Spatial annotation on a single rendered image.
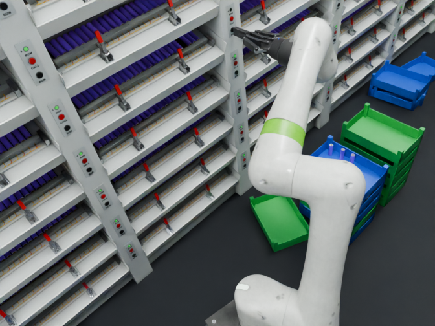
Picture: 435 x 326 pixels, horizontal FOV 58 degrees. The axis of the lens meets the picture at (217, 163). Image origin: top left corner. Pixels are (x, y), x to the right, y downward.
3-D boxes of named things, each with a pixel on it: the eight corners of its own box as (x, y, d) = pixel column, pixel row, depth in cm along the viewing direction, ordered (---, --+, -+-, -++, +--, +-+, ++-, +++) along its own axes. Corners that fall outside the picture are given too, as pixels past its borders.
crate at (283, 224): (311, 238, 191) (312, 228, 185) (274, 252, 188) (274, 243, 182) (284, 193, 211) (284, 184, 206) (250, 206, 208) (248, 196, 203)
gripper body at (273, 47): (276, 66, 133) (256, 57, 138) (292, 55, 137) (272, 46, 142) (276, 46, 128) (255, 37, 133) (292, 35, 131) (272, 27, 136)
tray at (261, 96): (323, 63, 209) (333, 43, 197) (245, 121, 184) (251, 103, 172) (296, 40, 215) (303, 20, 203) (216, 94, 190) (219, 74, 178)
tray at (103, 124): (223, 61, 153) (226, 43, 145) (90, 144, 128) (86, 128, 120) (189, 31, 159) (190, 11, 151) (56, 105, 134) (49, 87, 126)
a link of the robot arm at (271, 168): (294, 206, 101) (288, 189, 90) (247, 195, 106) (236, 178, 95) (311, 144, 106) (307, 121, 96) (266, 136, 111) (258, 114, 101)
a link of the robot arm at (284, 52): (308, 35, 127) (289, 48, 123) (306, 66, 135) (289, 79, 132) (293, 30, 130) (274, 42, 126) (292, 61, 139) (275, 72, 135)
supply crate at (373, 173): (386, 178, 171) (390, 165, 165) (358, 206, 163) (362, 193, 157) (328, 146, 188) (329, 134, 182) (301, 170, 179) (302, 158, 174)
